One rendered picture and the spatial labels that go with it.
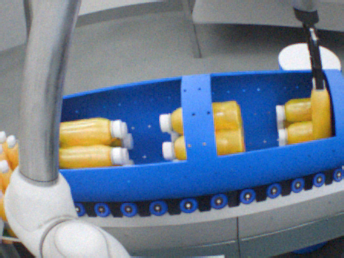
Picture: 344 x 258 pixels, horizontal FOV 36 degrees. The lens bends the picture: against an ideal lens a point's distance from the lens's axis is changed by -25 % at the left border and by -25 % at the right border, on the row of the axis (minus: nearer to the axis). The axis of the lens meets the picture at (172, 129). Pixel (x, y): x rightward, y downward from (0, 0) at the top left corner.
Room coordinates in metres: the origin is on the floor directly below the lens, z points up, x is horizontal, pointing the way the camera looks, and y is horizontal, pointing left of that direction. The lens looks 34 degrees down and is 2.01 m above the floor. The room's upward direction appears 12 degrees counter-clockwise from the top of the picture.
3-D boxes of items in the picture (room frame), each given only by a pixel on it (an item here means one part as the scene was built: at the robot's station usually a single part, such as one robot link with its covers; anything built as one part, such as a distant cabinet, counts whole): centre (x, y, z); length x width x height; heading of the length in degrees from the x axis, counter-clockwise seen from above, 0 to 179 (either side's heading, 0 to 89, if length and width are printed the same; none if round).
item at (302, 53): (1.71, -0.53, 1.03); 0.28 x 0.28 x 0.01
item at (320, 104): (1.22, -0.39, 1.15); 0.07 x 0.07 x 0.17
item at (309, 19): (1.22, -0.39, 1.43); 0.08 x 0.07 x 0.09; 170
